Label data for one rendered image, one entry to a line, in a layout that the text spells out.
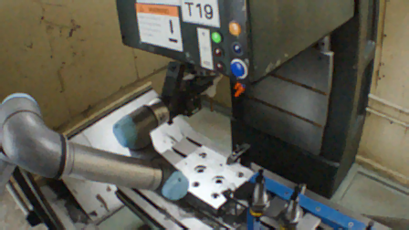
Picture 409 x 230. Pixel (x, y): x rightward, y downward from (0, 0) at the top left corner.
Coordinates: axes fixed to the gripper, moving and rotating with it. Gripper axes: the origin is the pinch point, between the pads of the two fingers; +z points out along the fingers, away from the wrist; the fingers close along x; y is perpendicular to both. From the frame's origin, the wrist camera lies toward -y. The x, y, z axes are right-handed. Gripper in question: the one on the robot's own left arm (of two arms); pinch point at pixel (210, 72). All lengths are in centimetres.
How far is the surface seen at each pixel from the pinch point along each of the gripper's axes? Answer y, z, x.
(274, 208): 21.3, -17.4, 36.3
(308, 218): 21, -15, 46
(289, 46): -19.5, -7.6, 32.4
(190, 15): -27.9, -21.3, 18.0
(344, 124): 34, 45, 33
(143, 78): 49, 37, -101
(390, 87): 27, 81, 46
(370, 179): 86, 75, 50
